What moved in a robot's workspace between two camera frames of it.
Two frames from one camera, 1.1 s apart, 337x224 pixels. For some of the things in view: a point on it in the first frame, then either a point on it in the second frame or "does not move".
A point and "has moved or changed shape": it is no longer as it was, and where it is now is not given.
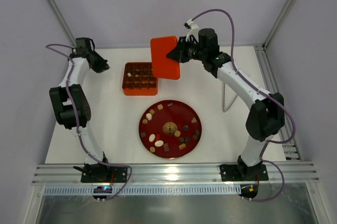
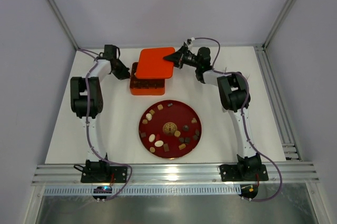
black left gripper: (98, 63) -> (121, 70)
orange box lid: (163, 67) has moved or changed shape
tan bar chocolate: (182, 146) does not move
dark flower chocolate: (186, 128) does not move
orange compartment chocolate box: (138, 79) has moved or changed shape
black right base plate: (238, 172) does not move
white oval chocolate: (159, 143) does not move
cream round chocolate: (149, 116) does not move
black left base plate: (104, 174) does not move
